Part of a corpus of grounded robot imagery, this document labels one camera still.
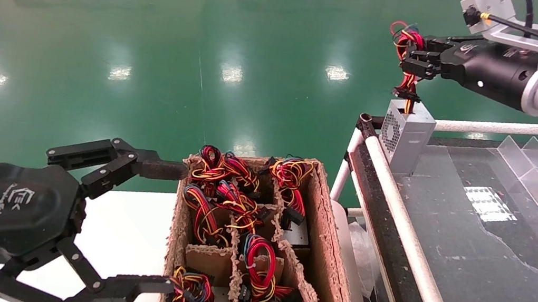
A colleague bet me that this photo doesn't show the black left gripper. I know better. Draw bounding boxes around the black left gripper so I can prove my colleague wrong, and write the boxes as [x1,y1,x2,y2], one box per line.
[0,157,189,302]

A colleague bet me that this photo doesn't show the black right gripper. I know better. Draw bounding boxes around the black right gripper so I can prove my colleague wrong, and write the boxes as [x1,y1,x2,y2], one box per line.
[396,27,538,114]

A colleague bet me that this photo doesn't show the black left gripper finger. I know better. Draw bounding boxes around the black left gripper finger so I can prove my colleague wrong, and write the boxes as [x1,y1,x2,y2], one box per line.
[41,128,193,213]

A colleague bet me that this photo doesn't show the silver power supply coloured wires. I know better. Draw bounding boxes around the silver power supply coloured wires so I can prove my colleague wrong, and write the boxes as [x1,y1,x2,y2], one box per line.
[260,153,321,248]
[211,180,275,236]
[218,151,264,195]
[166,265,220,302]
[229,232,312,302]
[176,183,238,249]
[369,20,450,179]
[189,143,230,187]

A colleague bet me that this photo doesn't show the black pipe corner connector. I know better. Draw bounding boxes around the black pipe corner connector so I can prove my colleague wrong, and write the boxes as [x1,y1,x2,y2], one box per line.
[355,112,387,143]

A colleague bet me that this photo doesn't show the brown cardboard divider box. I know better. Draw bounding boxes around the brown cardboard divider box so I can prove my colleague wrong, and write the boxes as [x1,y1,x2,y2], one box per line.
[158,139,389,302]

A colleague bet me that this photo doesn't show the clear plastic film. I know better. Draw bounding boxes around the clear plastic film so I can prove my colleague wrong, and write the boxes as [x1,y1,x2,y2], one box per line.
[332,218,389,302]

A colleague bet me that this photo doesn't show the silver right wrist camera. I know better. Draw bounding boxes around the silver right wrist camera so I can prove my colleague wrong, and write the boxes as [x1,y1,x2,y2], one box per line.
[457,0,521,35]

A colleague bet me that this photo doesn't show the short white frame rail pipe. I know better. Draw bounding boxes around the short white frame rail pipe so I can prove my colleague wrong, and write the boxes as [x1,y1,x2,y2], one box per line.
[432,106,538,147]

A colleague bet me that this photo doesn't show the white frame leg pipe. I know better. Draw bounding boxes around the white frame leg pipe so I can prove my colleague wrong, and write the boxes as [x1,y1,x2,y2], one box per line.
[330,127,366,203]

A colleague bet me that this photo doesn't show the long white frame rail pipe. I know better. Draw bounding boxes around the long white frame rail pipe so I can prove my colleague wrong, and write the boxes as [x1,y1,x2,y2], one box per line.
[341,135,506,302]

